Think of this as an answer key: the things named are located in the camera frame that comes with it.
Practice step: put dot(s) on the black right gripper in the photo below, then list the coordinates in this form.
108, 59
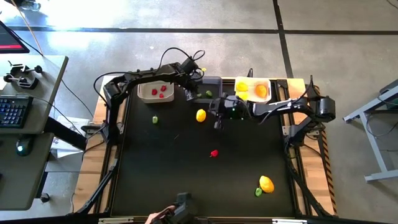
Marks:
239, 112

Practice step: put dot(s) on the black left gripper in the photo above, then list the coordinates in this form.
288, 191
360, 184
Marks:
192, 82

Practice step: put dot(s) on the yellow lemon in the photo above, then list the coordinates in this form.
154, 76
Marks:
266, 184
201, 115
241, 86
243, 96

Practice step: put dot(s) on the orange fruit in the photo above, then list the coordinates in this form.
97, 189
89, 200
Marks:
261, 91

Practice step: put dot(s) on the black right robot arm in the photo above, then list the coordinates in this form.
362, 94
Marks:
280, 109

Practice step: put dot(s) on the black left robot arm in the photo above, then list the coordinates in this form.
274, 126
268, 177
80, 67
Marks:
143, 75

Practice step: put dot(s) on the grey translucent plastic basket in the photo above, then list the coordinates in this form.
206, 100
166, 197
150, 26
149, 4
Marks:
214, 82

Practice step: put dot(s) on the white plastic basket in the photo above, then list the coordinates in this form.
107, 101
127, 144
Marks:
251, 81

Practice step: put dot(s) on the beige plastic basket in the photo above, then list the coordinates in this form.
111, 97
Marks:
144, 88

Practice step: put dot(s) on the person's hand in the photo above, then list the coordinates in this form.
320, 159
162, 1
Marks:
155, 216

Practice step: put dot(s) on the wooden base board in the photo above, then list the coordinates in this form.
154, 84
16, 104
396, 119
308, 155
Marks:
90, 168

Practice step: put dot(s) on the black orange hazard tape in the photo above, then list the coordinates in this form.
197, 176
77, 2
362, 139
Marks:
330, 183

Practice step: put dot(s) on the black desk leg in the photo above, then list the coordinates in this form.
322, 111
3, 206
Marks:
65, 134

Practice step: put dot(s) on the white paper sheets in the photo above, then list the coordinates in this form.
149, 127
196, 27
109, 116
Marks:
63, 149

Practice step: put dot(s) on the grey desk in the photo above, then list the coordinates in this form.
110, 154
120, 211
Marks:
18, 180
46, 93

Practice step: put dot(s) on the black desk clamp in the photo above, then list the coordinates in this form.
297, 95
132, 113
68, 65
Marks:
26, 82
18, 69

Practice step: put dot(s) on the grey metal side table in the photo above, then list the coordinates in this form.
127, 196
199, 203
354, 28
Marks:
382, 175

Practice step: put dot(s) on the black computer mouse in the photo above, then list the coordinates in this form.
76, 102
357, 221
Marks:
24, 146

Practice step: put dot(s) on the black keyboard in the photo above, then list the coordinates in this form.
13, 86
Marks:
14, 112

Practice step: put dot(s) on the black round desk foot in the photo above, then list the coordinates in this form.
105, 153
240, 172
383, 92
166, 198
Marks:
45, 198

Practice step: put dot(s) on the black desk monitor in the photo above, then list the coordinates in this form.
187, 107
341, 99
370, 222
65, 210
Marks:
9, 40

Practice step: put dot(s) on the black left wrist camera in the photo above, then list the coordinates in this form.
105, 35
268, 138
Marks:
189, 65

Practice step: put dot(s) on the black table-level camera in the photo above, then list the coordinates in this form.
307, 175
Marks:
183, 205

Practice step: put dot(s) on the black table frame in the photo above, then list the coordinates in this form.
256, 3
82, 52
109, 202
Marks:
233, 219

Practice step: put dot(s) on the silver frame bracket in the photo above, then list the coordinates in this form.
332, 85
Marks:
115, 220
289, 221

